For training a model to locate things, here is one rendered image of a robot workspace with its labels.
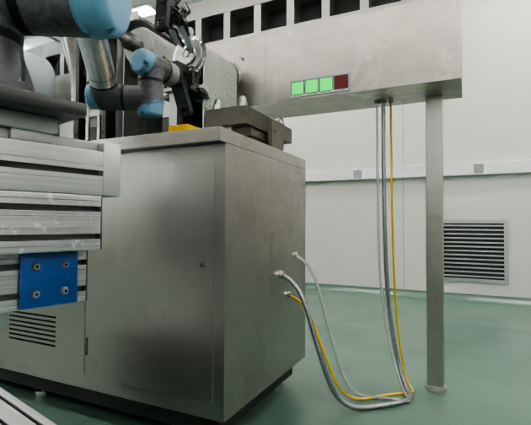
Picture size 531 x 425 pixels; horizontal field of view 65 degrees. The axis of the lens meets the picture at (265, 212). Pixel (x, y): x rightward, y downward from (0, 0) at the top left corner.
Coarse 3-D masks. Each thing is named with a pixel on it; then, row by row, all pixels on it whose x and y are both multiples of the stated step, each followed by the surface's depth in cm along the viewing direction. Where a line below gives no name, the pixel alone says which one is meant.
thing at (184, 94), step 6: (180, 84) 136; (174, 90) 138; (180, 90) 137; (186, 90) 138; (174, 96) 139; (180, 96) 138; (186, 96) 138; (180, 102) 139; (186, 102) 138; (180, 108) 140; (186, 108) 139; (192, 108) 141; (180, 114) 141; (186, 114) 140
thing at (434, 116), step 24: (432, 96) 162; (432, 120) 162; (432, 144) 162; (432, 168) 162; (432, 192) 161; (432, 216) 161; (432, 240) 161; (432, 264) 161; (432, 288) 160; (432, 312) 160; (432, 336) 160; (432, 360) 160; (432, 384) 160
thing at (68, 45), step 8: (64, 40) 189; (72, 40) 188; (64, 48) 190; (72, 48) 189; (72, 56) 190; (72, 64) 191; (72, 72) 192; (72, 80) 192; (72, 88) 192; (72, 96) 192; (64, 128) 190; (72, 128) 188; (64, 136) 190; (72, 136) 188
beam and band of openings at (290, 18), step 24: (216, 0) 188; (240, 0) 183; (264, 0) 178; (288, 0) 173; (312, 0) 176; (336, 0) 172; (360, 0) 160; (384, 0) 163; (408, 0) 152; (192, 24) 198; (216, 24) 197; (240, 24) 191; (264, 24) 181; (288, 24) 173
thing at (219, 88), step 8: (208, 72) 154; (208, 80) 153; (216, 80) 158; (224, 80) 164; (208, 88) 153; (216, 88) 158; (224, 88) 164; (232, 88) 169; (216, 96) 158; (224, 96) 164; (232, 96) 169; (208, 104) 153; (224, 104) 164; (232, 104) 169
